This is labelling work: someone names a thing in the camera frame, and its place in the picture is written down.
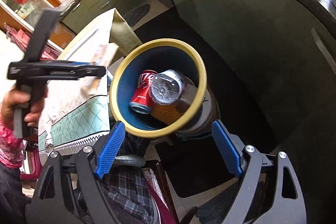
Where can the dark floor mat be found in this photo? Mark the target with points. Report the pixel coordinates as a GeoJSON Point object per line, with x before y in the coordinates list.
{"type": "Point", "coordinates": [137, 14]}

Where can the glass sliding door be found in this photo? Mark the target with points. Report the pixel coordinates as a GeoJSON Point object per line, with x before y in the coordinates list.
{"type": "Point", "coordinates": [23, 3]}

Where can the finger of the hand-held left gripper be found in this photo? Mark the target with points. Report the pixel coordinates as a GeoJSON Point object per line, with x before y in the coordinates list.
{"type": "Point", "coordinates": [86, 65]}
{"type": "Point", "coordinates": [78, 75]}

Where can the patterned tablecloth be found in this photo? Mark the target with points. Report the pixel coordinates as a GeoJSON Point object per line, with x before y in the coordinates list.
{"type": "Point", "coordinates": [78, 119]}

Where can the person's left forearm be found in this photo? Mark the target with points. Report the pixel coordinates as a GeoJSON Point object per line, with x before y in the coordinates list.
{"type": "Point", "coordinates": [10, 145]}

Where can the white crumpled wrapper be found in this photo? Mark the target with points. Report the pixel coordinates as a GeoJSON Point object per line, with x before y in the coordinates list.
{"type": "Point", "coordinates": [92, 86]}

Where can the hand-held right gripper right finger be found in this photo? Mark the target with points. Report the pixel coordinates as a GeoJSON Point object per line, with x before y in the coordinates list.
{"type": "Point", "coordinates": [225, 148]}

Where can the red checked apron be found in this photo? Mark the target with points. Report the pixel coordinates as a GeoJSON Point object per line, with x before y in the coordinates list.
{"type": "Point", "coordinates": [18, 37]}

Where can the crushed clear plastic bottle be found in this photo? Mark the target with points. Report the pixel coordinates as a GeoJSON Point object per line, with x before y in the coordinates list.
{"type": "Point", "coordinates": [165, 87]}

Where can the pink plastic stool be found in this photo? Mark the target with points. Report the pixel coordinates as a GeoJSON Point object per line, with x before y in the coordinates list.
{"type": "Point", "coordinates": [31, 169]}

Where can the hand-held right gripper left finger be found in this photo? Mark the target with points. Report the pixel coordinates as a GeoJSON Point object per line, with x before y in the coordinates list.
{"type": "Point", "coordinates": [111, 150]}

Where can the red soda can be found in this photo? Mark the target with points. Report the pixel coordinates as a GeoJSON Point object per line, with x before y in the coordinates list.
{"type": "Point", "coordinates": [141, 98]}

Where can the clear plastic bag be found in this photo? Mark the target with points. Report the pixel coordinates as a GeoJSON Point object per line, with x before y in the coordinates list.
{"type": "Point", "coordinates": [69, 2]}

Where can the small printed carton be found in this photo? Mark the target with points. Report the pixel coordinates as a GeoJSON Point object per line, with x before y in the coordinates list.
{"type": "Point", "coordinates": [105, 54]}

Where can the green base cabinets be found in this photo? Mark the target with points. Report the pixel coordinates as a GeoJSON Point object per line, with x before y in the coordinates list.
{"type": "Point", "coordinates": [236, 3]}

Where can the person's left hand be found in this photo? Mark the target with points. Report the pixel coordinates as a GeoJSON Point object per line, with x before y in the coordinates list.
{"type": "Point", "coordinates": [10, 106]}

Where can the blue bin with yellow rim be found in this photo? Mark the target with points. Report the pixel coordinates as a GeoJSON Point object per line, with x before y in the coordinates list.
{"type": "Point", "coordinates": [126, 87]}

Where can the maroon cushioned chair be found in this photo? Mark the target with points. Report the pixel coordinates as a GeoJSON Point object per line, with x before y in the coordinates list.
{"type": "Point", "coordinates": [168, 213]}

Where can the plaid trousers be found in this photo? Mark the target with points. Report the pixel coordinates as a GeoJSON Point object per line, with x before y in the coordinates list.
{"type": "Point", "coordinates": [126, 187]}

